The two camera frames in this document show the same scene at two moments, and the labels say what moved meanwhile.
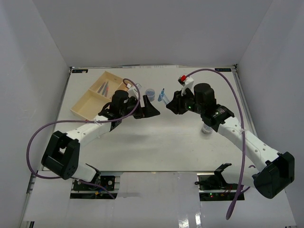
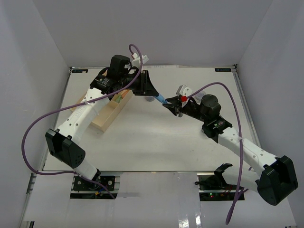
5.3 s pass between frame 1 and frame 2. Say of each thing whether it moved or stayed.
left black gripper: moved
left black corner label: stayed
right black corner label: stayed
